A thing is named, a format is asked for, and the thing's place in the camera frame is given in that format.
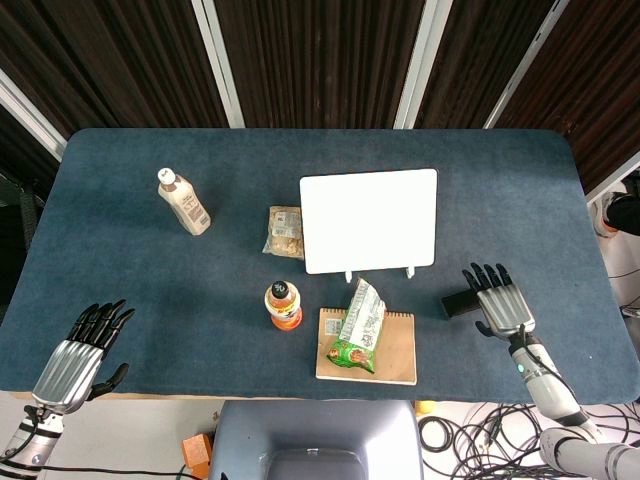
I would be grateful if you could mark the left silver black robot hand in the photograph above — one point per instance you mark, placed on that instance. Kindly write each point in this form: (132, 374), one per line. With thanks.
(67, 372)

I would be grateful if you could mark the white partition post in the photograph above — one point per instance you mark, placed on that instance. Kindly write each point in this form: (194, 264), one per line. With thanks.
(30, 117)
(525, 65)
(220, 65)
(615, 175)
(417, 65)

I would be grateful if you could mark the grey robot torso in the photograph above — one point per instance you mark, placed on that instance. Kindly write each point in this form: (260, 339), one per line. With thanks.
(315, 435)

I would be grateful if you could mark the yellow round object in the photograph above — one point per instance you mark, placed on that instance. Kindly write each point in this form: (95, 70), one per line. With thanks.
(423, 408)

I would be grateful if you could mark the small black box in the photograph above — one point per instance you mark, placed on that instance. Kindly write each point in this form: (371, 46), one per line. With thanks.
(457, 304)

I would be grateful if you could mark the clear nut snack packet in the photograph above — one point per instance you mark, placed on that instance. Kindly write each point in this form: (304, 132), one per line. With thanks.
(284, 231)

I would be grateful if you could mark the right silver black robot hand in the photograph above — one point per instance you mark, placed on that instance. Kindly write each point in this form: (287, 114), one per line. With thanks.
(502, 307)

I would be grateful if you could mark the orange box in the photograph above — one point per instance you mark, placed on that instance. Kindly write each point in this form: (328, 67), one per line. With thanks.
(196, 452)

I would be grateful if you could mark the green snack bag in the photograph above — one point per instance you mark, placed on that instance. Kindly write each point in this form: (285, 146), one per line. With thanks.
(361, 327)

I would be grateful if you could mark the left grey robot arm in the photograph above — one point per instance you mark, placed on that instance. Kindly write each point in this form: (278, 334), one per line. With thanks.
(30, 440)

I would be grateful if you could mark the brown spiral notebook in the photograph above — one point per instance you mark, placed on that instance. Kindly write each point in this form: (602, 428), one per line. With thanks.
(397, 350)

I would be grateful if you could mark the white board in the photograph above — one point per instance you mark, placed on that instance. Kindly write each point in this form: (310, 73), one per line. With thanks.
(368, 221)

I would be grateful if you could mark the orange drink bottle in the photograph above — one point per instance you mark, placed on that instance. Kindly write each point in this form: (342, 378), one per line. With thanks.
(283, 306)

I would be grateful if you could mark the beige milk tea bottle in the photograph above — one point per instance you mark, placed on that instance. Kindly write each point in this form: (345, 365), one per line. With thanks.
(186, 206)

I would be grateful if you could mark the blue table cloth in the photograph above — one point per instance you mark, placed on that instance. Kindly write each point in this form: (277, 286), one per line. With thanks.
(150, 300)

